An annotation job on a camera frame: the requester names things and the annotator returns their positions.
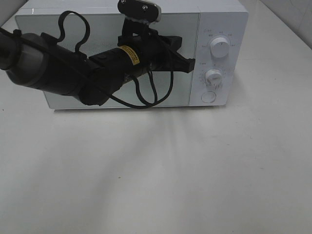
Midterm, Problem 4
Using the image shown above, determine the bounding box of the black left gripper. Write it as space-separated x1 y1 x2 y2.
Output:
89 20 195 78

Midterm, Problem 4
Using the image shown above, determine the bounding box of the white timer knob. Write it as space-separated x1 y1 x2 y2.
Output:
205 69 223 87

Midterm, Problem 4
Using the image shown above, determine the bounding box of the round white door button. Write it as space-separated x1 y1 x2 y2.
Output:
201 91 216 103

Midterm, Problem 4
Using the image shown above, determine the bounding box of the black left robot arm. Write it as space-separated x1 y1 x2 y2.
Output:
0 20 195 109

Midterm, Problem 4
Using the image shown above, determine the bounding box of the white microwave oven body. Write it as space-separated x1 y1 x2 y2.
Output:
15 0 250 110

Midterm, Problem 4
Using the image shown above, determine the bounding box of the upper white dial knob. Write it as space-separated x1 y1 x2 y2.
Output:
210 36 230 58

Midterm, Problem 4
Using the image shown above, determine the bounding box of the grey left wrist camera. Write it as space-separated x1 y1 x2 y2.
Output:
117 0 162 23

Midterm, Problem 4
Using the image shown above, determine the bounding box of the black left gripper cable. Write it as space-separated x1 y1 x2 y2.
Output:
58 11 175 109

